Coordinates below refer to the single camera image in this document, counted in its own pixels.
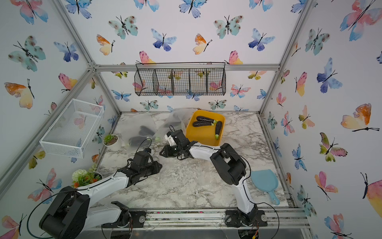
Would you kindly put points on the potted orange flower plant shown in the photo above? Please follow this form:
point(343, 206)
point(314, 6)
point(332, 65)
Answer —
point(82, 177)

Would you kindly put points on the eggplant in tray middle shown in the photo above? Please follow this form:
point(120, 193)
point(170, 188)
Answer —
point(218, 128)

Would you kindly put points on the clear zip-top bag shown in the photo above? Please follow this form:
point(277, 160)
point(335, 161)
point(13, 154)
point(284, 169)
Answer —
point(135, 128)
point(183, 114)

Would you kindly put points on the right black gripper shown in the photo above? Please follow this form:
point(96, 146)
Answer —
point(165, 153)

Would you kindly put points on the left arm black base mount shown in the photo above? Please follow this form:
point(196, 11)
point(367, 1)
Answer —
point(129, 218)

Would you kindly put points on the black wire wall basket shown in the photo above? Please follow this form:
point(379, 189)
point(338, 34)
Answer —
point(180, 79)

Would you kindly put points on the light blue plastic scoop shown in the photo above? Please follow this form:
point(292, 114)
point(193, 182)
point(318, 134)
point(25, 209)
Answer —
point(266, 181)

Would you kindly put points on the eggplant at tray back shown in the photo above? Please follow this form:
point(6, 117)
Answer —
point(205, 119)

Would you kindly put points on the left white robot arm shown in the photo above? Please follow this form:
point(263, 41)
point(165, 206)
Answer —
point(70, 212)

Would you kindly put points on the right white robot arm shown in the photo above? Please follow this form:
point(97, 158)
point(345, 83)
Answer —
point(230, 166)

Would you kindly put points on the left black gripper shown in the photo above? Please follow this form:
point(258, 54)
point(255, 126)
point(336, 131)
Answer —
point(156, 164)

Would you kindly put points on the yellow plastic tray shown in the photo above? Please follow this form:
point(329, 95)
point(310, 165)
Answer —
point(205, 134)

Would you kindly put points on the aluminium front rail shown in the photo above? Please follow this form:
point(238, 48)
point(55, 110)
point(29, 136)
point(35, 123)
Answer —
point(182, 219)

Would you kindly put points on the dark purple eggplant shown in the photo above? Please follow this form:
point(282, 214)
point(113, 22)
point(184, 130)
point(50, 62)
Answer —
point(143, 134)

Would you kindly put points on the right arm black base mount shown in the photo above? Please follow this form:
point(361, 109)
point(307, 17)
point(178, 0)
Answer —
point(236, 218)

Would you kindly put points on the small white potted succulent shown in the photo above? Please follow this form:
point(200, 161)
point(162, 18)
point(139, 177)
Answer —
point(111, 141)

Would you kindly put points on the white mesh wall basket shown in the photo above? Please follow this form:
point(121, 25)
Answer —
point(71, 132)

